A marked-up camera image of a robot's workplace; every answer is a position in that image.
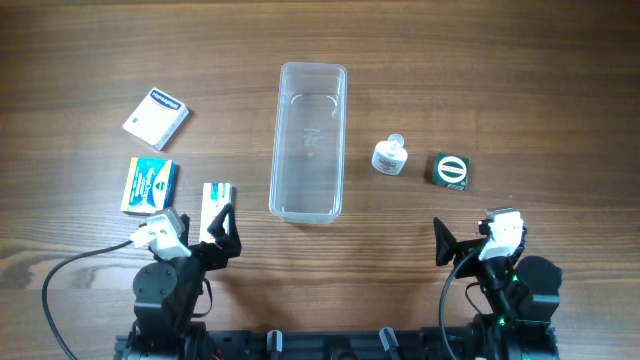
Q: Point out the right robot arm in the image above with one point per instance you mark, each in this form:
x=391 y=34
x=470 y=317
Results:
x=522 y=293

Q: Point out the small white bottle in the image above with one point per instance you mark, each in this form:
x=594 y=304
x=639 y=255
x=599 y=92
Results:
x=390 y=156

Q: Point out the clear plastic container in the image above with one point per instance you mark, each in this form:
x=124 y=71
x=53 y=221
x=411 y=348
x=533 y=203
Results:
x=308 y=163

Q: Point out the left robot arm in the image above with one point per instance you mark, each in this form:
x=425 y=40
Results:
x=166 y=291

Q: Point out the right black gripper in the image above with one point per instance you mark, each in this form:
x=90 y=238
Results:
x=448 y=244

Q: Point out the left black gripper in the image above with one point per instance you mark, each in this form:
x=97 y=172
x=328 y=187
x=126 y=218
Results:
x=219 y=256

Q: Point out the white Hansaplast plaster box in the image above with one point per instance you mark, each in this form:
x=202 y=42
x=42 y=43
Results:
x=156 y=119

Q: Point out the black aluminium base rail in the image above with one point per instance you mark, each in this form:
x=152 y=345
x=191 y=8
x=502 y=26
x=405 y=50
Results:
x=424 y=344

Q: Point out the small green square box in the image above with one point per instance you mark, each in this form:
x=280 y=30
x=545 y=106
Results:
x=451 y=171

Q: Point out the blue Vicks VapoDrops box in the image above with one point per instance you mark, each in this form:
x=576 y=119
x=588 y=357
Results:
x=149 y=185

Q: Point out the white Panadol tablet box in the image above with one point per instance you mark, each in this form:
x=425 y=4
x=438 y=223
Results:
x=214 y=197

